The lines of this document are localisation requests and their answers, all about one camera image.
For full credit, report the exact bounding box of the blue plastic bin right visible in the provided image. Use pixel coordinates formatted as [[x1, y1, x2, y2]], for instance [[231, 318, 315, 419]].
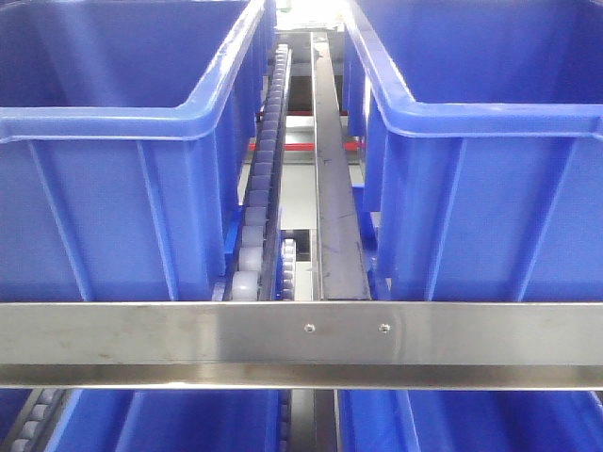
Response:
[[344, 1, 602, 301]]

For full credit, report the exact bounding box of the blue plastic bin left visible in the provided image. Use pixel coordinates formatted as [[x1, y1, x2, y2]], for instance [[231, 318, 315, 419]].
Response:
[[1, 1, 275, 301]]

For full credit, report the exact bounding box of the steel divider rail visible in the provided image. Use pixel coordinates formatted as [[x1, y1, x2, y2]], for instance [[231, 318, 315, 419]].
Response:
[[310, 32, 370, 300]]

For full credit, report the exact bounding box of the white roller conveyor track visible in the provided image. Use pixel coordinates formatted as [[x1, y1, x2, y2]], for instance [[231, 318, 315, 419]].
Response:
[[222, 44, 291, 301]]

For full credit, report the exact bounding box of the lower left blue bin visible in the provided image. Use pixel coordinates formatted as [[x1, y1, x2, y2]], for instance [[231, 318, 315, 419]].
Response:
[[46, 390, 282, 451]]

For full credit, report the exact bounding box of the short inner roller track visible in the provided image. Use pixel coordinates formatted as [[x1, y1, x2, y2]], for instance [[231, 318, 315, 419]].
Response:
[[281, 238, 297, 300]]

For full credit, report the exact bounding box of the stainless steel shelf rack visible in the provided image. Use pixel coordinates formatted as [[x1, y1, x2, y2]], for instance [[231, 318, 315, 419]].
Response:
[[1, 300, 602, 390]]

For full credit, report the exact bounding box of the blue plastic bin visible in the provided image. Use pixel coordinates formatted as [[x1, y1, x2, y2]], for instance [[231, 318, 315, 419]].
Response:
[[1, 1, 275, 301], [344, 1, 602, 301]]

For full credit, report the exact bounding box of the lower right blue bin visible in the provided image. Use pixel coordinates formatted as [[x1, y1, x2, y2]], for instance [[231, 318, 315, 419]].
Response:
[[338, 390, 602, 451]]

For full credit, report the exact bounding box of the lower left roller track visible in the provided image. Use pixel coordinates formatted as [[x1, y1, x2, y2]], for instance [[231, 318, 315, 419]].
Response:
[[1, 387, 68, 451]]

